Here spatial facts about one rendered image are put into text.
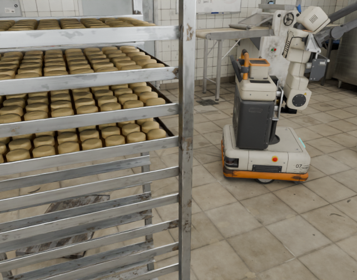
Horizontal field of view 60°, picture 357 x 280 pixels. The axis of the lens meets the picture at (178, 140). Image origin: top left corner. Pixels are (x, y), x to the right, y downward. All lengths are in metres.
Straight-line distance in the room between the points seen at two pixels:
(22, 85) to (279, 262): 1.68
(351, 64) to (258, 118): 3.23
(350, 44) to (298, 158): 3.17
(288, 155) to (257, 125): 0.35
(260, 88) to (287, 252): 1.10
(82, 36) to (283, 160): 2.07
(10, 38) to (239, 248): 1.70
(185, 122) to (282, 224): 1.61
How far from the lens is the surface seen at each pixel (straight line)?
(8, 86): 0.71
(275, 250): 2.07
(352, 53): 5.44
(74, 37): 0.69
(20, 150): 0.83
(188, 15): 0.71
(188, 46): 0.72
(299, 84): 2.54
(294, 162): 2.57
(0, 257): 1.49
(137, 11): 1.14
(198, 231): 2.11
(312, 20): 2.49
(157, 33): 0.72
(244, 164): 2.51
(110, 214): 0.87
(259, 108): 2.37
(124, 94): 0.87
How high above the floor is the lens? 1.40
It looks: 25 degrees down
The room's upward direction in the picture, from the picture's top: straight up
